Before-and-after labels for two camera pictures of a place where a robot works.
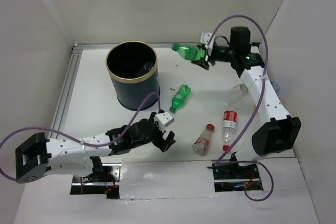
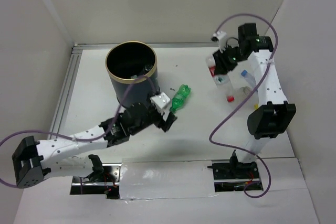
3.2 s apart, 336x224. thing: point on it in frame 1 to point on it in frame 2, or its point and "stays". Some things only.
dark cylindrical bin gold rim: [133, 67] stays
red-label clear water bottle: [228, 128] to [222, 80]
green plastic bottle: [183, 92] stays
